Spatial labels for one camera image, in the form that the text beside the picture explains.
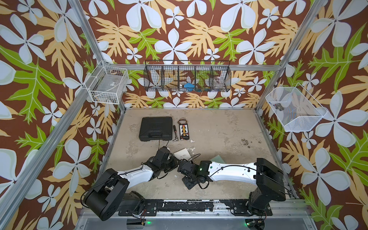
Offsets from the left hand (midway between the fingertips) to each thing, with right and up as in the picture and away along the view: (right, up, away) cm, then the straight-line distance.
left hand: (181, 160), depth 88 cm
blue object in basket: (+5, +48, +6) cm, 48 cm away
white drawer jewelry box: (+1, +3, +3) cm, 5 cm away
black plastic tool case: (-19, +19, +17) cm, 32 cm away
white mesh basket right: (+67, +31, -6) cm, 74 cm away
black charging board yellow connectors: (+2, +19, +17) cm, 26 cm away
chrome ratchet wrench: (-5, +16, +17) cm, 24 cm away
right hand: (+2, -10, -8) cm, 13 cm away
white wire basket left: (-46, +47, -2) cm, 65 cm away
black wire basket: (+4, +56, +11) cm, 57 cm away
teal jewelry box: (+23, 0, +2) cm, 23 cm away
